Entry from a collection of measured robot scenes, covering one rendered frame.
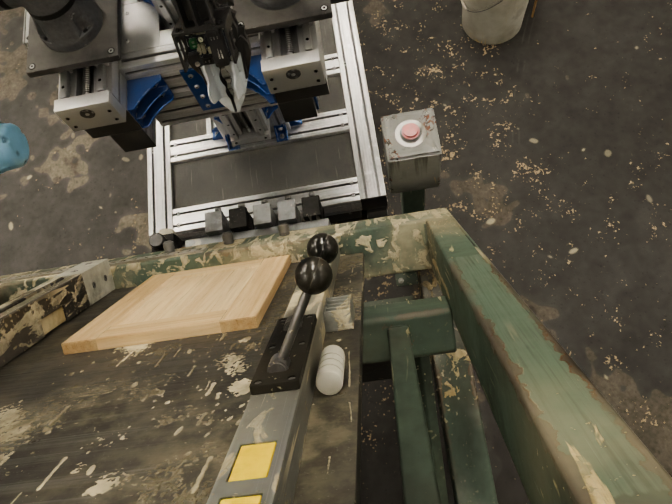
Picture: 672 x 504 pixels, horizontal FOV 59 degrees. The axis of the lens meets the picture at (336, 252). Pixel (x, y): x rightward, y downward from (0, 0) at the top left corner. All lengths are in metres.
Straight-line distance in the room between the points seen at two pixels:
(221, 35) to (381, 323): 0.49
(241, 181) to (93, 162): 0.78
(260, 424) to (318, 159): 1.69
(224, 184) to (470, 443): 1.32
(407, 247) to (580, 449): 0.90
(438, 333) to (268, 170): 1.33
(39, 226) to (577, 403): 2.45
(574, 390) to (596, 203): 1.88
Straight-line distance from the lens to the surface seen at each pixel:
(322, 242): 0.69
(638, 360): 2.24
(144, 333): 0.97
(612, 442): 0.45
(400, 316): 0.98
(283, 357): 0.62
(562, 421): 0.47
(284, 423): 0.54
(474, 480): 1.31
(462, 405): 1.31
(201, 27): 0.81
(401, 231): 1.28
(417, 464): 0.63
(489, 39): 2.64
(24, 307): 1.13
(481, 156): 2.39
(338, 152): 2.17
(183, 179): 2.27
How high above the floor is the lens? 2.09
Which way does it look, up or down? 69 degrees down
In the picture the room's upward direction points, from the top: 22 degrees counter-clockwise
